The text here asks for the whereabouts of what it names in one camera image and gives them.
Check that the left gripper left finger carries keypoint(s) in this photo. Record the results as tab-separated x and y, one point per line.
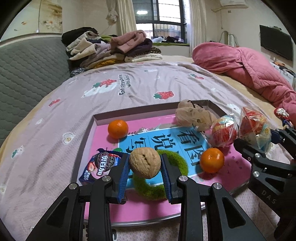
119	175

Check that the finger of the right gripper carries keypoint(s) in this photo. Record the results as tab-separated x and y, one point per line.
254	155
278	136

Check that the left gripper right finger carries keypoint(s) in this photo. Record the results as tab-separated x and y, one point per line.
170	175

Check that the blue surprise egg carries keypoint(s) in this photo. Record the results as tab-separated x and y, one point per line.
254	128

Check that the brown walnut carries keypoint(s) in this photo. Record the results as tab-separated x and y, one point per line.
145	162

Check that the orange mandarin fruit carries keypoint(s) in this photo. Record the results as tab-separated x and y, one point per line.
212	160

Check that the small santa figurine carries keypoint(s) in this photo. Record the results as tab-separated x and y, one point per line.
282	114

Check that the blue Oreo cookie packet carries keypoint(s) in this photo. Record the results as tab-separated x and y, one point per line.
99	165

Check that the grey shallow box tray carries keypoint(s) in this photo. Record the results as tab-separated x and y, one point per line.
142	132

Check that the red wrapped surprise egg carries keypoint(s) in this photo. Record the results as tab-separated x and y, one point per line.
223	131

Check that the small orange mandarin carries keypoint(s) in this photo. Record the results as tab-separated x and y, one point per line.
118	129

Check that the beige plush toy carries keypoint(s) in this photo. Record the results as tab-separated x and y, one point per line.
189	114

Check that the pink quilted blanket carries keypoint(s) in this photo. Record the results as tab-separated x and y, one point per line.
250	68

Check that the pink strawberry print bedsheet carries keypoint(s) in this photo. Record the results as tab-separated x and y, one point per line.
37	158

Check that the pile of folded clothes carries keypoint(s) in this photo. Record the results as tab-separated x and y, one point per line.
87	50

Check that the white air conditioner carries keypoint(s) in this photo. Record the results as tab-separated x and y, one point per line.
233	3

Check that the grey quilted headboard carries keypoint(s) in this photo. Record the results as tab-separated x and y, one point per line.
31	67

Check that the white right curtain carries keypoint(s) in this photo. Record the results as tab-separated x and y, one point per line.
198	23

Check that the black framed window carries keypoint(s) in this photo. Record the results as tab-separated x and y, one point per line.
161	19

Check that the cream left curtain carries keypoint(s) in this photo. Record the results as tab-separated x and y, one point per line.
121	14

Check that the white cabinet doors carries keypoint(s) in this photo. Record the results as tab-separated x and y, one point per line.
37	17

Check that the black wall television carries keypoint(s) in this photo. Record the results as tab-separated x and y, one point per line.
276	41

